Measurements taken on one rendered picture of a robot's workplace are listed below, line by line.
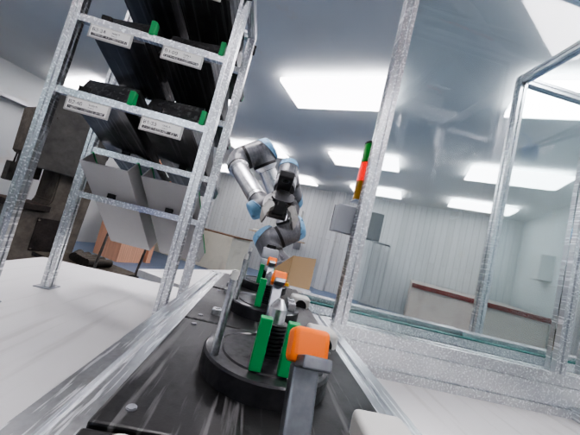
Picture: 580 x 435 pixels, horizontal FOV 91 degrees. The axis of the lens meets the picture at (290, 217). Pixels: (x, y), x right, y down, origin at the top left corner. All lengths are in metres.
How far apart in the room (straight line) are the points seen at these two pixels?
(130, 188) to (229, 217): 9.45
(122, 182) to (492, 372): 1.02
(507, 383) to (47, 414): 0.90
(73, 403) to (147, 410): 0.06
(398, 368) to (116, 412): 0.64
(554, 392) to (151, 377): 0.94
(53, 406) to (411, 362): 0.69
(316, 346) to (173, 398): 0.16
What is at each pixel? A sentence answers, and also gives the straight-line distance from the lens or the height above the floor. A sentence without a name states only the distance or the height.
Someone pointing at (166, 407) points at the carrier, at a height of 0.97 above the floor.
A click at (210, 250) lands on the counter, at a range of 7.47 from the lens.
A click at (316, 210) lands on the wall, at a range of 8.91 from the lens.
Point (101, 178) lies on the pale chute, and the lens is 0.87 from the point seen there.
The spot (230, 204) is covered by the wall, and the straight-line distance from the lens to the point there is 10.31.
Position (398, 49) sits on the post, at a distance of 0.88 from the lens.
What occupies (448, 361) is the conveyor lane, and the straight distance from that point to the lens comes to 0.86.
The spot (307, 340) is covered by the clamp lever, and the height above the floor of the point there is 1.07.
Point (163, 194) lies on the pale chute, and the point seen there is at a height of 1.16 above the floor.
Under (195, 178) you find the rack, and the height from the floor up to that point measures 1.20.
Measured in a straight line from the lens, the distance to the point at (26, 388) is 0.53.
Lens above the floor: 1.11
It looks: 5 degrees up
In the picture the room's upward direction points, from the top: 14 degrees clockwise
